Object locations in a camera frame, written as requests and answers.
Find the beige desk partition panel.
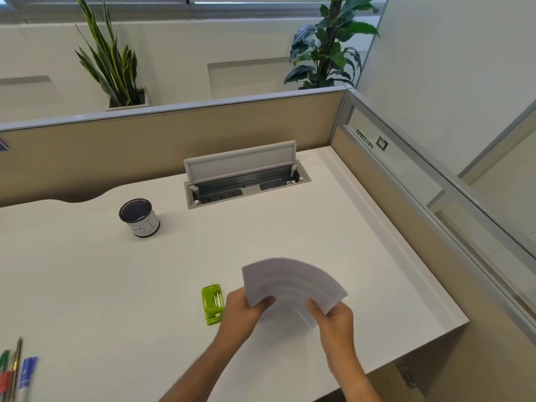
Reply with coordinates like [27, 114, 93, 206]
[0, 86, 354, 208]

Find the person's right forearm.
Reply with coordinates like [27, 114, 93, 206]
[333, 363, 384, 402]

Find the person's left forearm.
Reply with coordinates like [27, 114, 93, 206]
[158, 337, 240, 402]

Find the stack of white paper sheets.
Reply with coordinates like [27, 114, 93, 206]
[242, 258, 349, 329]

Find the person's left hand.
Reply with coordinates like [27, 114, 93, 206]
[216, 287, 277, 349]

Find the grey desk cable box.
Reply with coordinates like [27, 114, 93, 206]
[184, 141, 312, 210]

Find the black mesh pen cup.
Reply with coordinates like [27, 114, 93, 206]
[119, 198, 161, 238]

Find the snake plant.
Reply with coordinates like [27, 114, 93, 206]
[74, 0, 139, 107]

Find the green hole punch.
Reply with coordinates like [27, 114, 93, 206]
[201, 284, 225, 326]

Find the wooden pencil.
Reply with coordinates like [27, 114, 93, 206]
[9, 337, 23, 402]

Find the broad-leaf green plant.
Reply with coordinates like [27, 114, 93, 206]
[283, 0, 386, 90]

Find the glass partition with metal frame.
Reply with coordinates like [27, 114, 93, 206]
[329, 88, 536, 320]

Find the person's right hand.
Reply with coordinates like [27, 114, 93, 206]
[306, 299, 357, 376]

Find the white square planter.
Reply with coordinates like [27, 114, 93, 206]
[106, 88, 150, 112]

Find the window frame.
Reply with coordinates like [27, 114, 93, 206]
[0, 0, 336, 25]

